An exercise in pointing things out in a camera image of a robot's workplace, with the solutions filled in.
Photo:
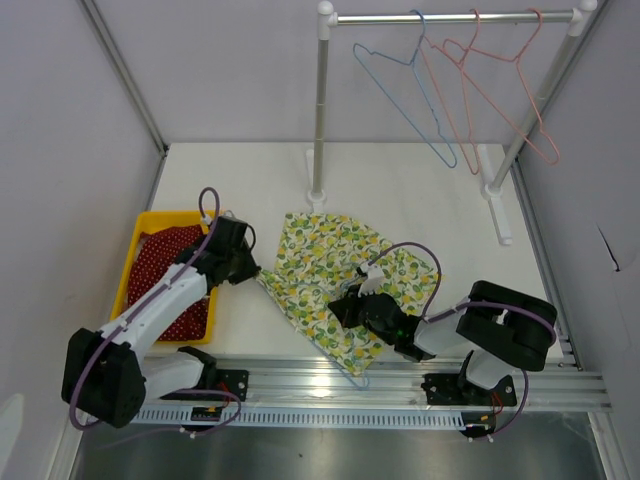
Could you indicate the aluminium mounting rail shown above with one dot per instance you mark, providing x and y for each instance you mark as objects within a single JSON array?
[{"x": 314, "y": 382}]

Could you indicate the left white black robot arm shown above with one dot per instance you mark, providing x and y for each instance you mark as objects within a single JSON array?
[{"x": 105, "y": 375}]

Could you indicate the yellow plastic tray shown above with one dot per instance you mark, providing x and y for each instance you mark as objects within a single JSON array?
[{"x": 149, "y": 223}]

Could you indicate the white slotted cable duct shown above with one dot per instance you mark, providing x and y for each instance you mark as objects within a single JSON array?
[{"x": 412, "y": 419}]

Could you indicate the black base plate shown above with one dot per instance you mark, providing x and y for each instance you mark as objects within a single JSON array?
[
  {"x": 448, "y": 389},
  {"x": 234, "y": 381}
]

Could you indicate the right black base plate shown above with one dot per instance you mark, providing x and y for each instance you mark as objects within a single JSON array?
[{"x": 448, "y": 389}]

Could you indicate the lemon print skirt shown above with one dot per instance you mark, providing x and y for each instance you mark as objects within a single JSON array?
[{"x": 320, "y": 248}]

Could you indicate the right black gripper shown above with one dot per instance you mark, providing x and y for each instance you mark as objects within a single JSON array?
[{"x": 345, "y": 308}]

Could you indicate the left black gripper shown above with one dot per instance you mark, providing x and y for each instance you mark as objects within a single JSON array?
[{"x": 249, "y": 270}]

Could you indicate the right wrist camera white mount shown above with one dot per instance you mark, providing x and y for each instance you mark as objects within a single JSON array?
[{"x": 373, "y": 277}]

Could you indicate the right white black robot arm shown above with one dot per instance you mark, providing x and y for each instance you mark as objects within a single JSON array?
[{"x": 508, "y": 330}]

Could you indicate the clothes rack metal white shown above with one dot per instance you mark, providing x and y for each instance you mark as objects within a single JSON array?
[{"x": 577, "y": 19}]

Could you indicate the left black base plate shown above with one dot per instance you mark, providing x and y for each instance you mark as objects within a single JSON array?
[{"x": 234, "y": 381}]

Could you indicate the blue wire hanger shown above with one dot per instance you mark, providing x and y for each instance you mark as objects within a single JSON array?
[
  {"x": 398, "y": 77},
  {"x": 342, "y": 289}
]

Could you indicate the red polka dot skirt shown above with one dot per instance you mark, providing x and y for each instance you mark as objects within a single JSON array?
[{"x": 155, "y": 253}]

